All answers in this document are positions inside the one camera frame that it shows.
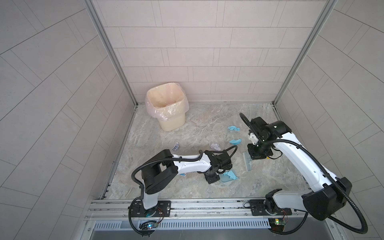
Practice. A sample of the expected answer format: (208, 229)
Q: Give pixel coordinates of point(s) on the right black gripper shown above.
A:
(254, 156)

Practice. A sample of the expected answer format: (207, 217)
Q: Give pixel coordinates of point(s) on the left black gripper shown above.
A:
(212, 180)

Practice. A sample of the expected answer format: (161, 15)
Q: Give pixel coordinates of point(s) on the grey-green plastic dustpan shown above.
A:
(225, 179)

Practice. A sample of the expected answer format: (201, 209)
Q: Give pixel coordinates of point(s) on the grey-green hand brush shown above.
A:
(247, 160)

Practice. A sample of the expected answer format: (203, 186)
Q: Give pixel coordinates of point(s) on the beige trash bin with bag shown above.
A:
(168, 104)

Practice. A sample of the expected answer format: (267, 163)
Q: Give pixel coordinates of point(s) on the cyan white paper scrap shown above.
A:
(231, 175)

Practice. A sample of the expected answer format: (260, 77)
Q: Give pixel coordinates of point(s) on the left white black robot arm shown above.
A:
(156, 173)

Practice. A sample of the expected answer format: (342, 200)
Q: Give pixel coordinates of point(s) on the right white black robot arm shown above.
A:
(328, 193)

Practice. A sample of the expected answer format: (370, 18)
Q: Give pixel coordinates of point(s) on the white crumpled paper scrap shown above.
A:
(215, 147)

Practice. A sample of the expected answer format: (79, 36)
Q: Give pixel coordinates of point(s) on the white checked paper scrap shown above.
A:
(176, 147)

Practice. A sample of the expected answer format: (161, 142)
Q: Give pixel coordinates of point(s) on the right circuit board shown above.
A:
(277, 225)

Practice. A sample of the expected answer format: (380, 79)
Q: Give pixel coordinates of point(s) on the circuit board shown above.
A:
(277, 225)
(149, 225)

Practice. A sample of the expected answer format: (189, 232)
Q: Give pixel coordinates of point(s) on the left circuit board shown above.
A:
(149, 225)

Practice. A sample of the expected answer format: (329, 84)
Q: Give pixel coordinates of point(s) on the aluminium mounting rail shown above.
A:
(174, 209)

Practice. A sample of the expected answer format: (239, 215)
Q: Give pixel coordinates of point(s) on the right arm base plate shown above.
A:
(261, 207)

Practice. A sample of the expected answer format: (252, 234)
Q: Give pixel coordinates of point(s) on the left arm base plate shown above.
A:
(161, 210)

